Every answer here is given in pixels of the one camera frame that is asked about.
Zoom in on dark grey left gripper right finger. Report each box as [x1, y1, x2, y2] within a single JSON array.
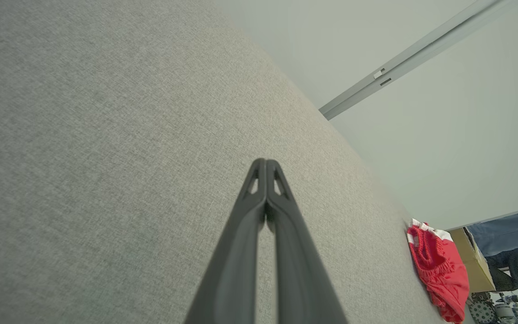
[[266, 159, 348, 324]]

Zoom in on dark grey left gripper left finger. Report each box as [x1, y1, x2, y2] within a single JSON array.
[[184, 158, 268, 324]]

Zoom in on red shorts with white trim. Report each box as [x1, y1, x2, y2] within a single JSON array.
[[406, 218, 471, 324]]

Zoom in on brown cardboard box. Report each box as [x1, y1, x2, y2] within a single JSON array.
[[448, 227, 496, 294]]

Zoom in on grey machine equipment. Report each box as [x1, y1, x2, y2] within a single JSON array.
[[468, 292, 518, 324]]

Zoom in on person in blue jeans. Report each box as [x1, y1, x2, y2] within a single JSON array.
[[466, 207, 518, 292]]

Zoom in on grey wall panel post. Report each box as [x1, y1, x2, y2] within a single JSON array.
[[318, 0, 511, 121]]

